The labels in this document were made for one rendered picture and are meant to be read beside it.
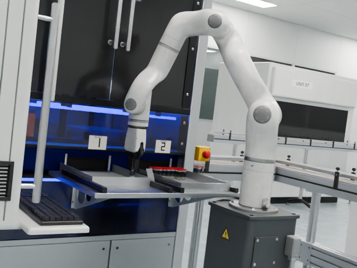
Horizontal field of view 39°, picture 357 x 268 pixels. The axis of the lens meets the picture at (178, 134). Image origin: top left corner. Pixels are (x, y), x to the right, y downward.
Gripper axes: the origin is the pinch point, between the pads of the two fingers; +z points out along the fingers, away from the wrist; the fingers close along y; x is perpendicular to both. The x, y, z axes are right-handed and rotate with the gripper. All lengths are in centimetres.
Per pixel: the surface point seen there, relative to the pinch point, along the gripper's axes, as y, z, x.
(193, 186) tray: 16.8, 5.8, 19.7
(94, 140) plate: -19.8, -6.9, -9.5
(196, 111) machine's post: -20, -24, 44
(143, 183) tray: 6.0, 7.0, 2.4
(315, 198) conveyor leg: -4, 16, 120
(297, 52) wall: -482, -148, 589
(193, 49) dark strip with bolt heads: -20, -54, 37
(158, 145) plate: -19.9, -6.4, 23.4
